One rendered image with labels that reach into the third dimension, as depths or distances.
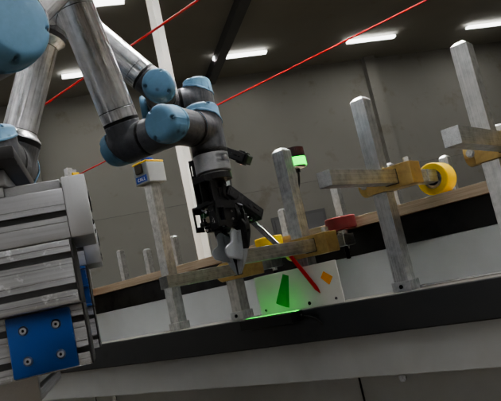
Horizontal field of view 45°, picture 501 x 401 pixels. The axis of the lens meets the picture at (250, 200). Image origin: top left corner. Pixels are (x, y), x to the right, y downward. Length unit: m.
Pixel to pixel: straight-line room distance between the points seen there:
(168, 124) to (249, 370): 0.80
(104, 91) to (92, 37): 0.11
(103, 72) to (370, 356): 0.86
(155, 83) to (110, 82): 0.20
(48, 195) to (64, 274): 0.11
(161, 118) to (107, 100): 0.14
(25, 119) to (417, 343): 1.08
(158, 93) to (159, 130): 0.28
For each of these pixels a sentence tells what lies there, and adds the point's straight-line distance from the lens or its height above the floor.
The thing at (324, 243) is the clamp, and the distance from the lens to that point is 1.45.
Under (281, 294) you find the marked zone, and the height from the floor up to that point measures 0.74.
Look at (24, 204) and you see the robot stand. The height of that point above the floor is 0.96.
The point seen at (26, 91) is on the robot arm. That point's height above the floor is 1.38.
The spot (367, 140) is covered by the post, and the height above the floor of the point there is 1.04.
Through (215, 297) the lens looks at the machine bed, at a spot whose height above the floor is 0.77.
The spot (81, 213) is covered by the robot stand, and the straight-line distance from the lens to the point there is 0.90.
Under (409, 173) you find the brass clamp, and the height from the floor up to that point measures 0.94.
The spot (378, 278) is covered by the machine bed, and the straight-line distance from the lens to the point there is 1.65.
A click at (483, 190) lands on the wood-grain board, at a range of 1.48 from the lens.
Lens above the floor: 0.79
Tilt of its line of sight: 8 degrees up
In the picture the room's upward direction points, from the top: 12 degrees counter-clockwise
